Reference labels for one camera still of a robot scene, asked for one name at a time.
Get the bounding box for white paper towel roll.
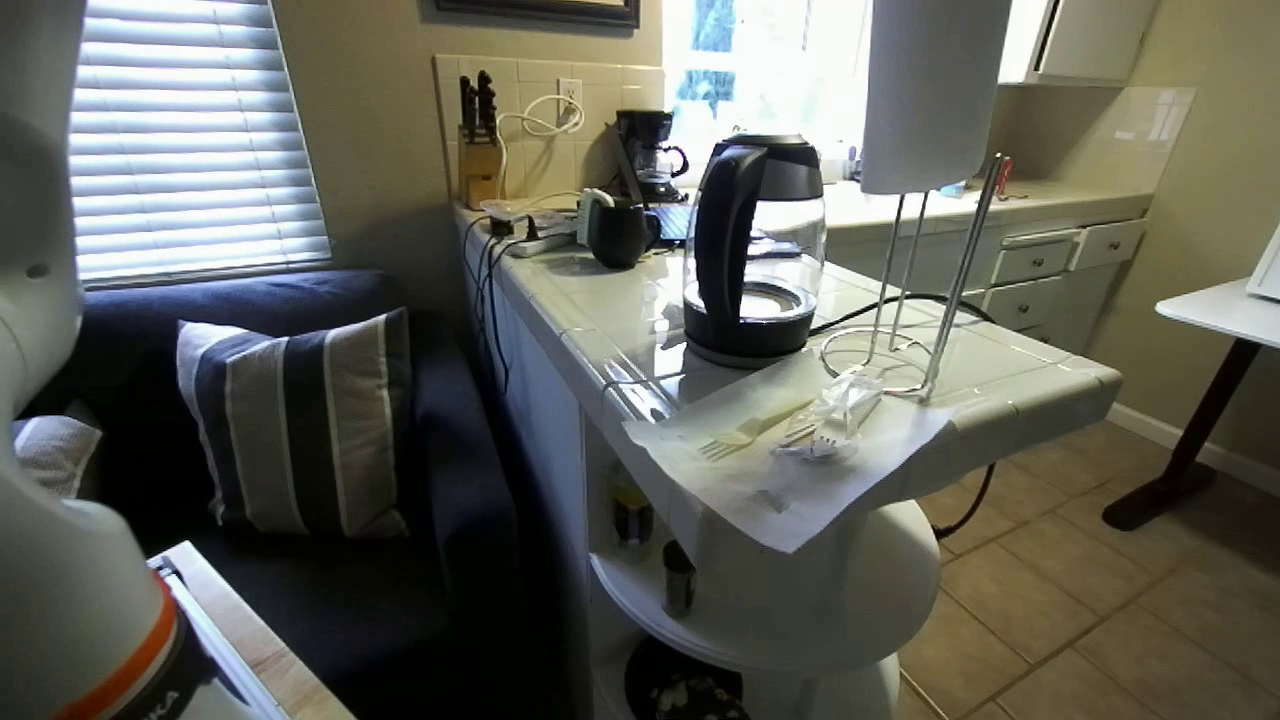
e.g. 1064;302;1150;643
854;0;1021;202

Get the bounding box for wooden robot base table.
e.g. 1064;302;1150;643
149;537;357;720

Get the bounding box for yellow tape strip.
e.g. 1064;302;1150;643
701;394;818;464

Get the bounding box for dark mug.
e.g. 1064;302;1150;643
571;185;664;276

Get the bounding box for black glass electric kettle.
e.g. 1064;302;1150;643
680;131;832;374

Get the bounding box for yellow green shelf bottle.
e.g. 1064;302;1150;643
607;464;658;551

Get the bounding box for white power strip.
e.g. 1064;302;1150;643
471;198;585;264

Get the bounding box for black coffee maker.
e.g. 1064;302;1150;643
612;109;701;250

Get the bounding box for white paper sheet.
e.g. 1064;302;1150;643
620;366;958;560

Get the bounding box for dark shelf bottle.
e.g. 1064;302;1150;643
658;537;701;622

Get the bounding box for wooden knife block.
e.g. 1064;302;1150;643
450;67;507;211

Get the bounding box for dark blue sofa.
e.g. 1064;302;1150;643
22;269;564;720

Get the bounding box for dark bottom shelf item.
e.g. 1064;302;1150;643
620;636;750;720

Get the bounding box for striped blue white pillow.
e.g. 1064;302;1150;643
173;303;419;545

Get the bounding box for white drawer cabinet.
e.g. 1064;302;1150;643
970;211;1150;361

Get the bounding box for white window blinds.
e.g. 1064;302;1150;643
68;0;337;294

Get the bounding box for white desk with black leg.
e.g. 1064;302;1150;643
1100;276;1280;537

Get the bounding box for white cushion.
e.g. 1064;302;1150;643
8;414;104;501

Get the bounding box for black plug cable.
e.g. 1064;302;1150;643
468;226;519;406

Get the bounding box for white wall cord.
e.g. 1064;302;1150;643
517;81;593;144

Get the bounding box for black kettle power cable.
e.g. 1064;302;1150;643
804;283;999;545

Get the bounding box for metal wire paper towel rack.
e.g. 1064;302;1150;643
816;150;1021;406

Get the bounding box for white upper wall cabinet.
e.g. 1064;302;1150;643
995;0;1165;91

